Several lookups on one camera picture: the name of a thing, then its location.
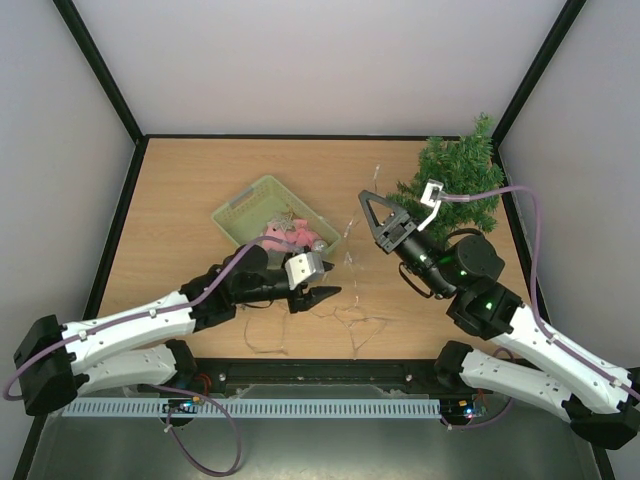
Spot silver bauble ornament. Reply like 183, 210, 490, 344
312, 239, 328, 253

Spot small green christmas tree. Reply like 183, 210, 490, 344
387, 113, 504, 242

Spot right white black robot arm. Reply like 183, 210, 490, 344
359, 181, 639, 450

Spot light green plastic basket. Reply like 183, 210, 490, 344
211, 175, 342, 257

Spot silver star ornament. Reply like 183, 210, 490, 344
269, 212, 296, 233

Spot light blue slotted cable duct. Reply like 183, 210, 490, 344
61, 397, 441, 419

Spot fairy light string wire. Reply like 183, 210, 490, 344
242, 162, 389, 359

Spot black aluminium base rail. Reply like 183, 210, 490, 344
47, 355, 584, 396

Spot pink paper ornaments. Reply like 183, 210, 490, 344
261, 218, 321, 252

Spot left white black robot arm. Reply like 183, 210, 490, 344
2, 243, 341, 416

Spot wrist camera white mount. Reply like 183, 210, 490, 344
284, 252, 326, 290
417, 179, 443, 231

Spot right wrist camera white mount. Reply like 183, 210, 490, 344
417, 179, 443, 231

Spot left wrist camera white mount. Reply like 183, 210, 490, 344
284, 252, 326, 290

